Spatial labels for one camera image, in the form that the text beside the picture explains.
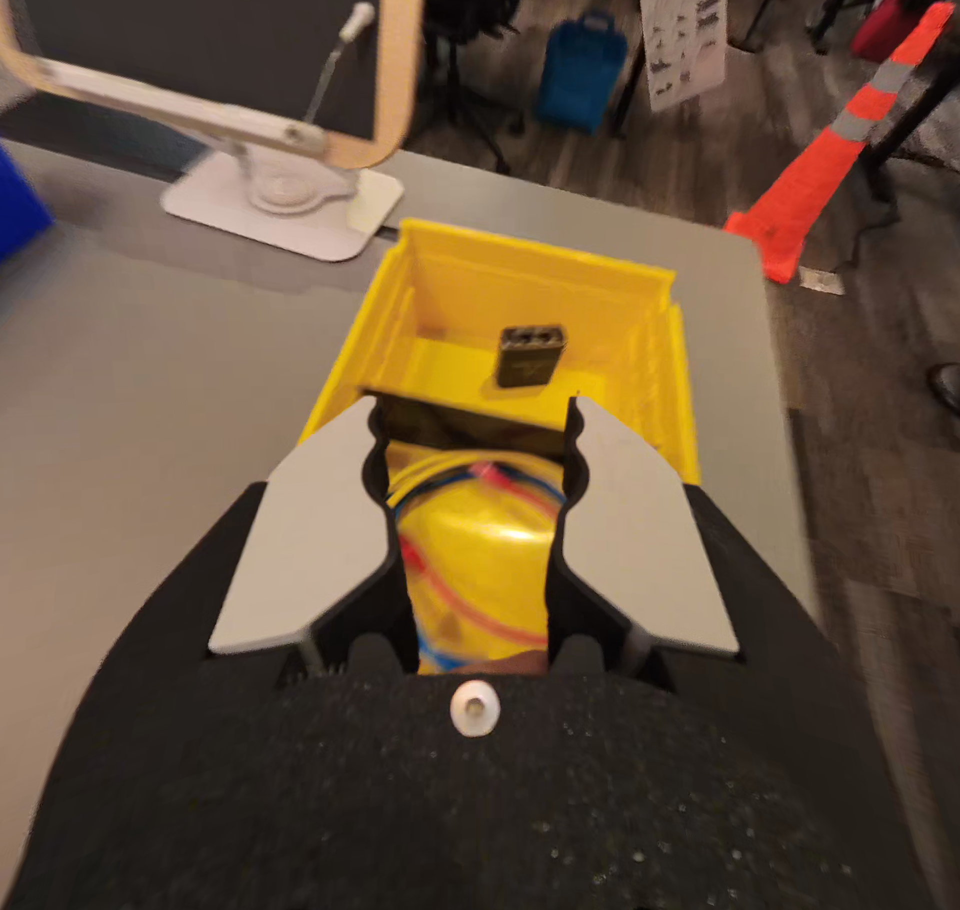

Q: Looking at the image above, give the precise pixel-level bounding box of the black office chair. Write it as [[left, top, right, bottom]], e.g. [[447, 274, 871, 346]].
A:
[[420, 0, 530, 172]]

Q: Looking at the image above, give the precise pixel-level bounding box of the blue basket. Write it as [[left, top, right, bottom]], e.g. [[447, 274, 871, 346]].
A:
[[534, 10, 630, 135]]

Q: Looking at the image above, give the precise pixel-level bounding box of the red ethernet cable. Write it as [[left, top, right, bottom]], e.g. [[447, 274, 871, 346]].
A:
[[397, 460, 564, 649]]

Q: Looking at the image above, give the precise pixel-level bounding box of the orange traffic cone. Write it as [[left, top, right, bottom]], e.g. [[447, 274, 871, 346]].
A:
[[723, 1, 957, 285]]

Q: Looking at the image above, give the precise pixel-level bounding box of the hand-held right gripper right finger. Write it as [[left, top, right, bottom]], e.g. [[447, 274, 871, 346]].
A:
[[544, 396, 744, 673]]

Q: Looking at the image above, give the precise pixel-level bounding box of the red bag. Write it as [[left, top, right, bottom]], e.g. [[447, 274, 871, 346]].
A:
[[851, 0, 925, 65]]

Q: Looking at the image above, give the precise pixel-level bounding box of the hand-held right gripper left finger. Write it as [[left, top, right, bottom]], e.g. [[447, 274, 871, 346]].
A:
[[207, 396, 419, 675]]

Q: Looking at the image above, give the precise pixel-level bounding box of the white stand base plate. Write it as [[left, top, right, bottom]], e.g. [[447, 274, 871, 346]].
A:
[[161, 148, 406, 262]]

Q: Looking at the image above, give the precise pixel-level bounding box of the black ethernet port adapter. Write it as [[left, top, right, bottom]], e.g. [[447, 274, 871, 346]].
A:
[[495, 325, 569, 388]]

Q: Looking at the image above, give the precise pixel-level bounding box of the printed paper sign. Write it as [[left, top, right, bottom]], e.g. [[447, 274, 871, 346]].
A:
[[639, 0, 730, 114]]

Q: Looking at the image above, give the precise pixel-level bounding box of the yellow plastic bin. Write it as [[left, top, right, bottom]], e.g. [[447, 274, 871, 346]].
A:
[[298, 218, 702, 675]]

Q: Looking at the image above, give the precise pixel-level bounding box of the blue plastic bin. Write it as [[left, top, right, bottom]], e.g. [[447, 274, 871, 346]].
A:
[[0, 141, 55, 262]]

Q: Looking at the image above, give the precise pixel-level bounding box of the blue ethernet cable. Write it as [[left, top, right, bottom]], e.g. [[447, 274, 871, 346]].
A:
[[390, 467, 564, 673]]

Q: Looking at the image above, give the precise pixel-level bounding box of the yellow ethernet cable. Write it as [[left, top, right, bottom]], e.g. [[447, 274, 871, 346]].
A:
[[386, 451, 564, 506]]

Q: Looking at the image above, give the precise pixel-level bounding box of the black bin divider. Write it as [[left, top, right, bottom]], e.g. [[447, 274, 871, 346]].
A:
[[367, 391, 573, 463]]

